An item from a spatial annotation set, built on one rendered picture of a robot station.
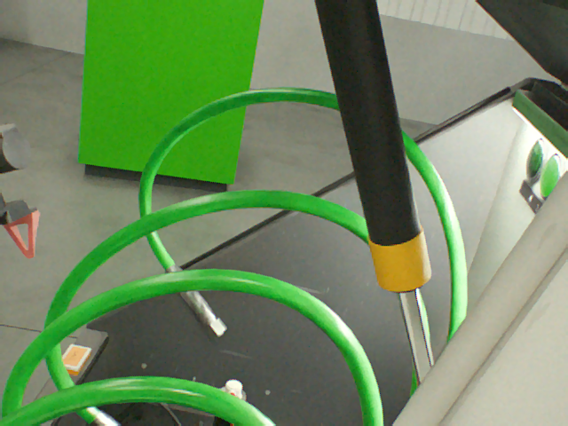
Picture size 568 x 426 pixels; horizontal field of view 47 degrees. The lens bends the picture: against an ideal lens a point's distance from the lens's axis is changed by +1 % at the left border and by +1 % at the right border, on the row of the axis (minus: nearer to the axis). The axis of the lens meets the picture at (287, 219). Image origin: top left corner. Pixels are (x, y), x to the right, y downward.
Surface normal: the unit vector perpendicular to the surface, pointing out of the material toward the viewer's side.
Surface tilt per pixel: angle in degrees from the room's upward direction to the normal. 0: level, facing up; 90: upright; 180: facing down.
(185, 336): 90
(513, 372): 76
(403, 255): 89
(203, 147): 90
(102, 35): 90
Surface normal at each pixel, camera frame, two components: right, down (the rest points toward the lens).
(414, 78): -0.04, 0.39
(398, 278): -0.24, 0.45
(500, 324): -0.33, 0.26
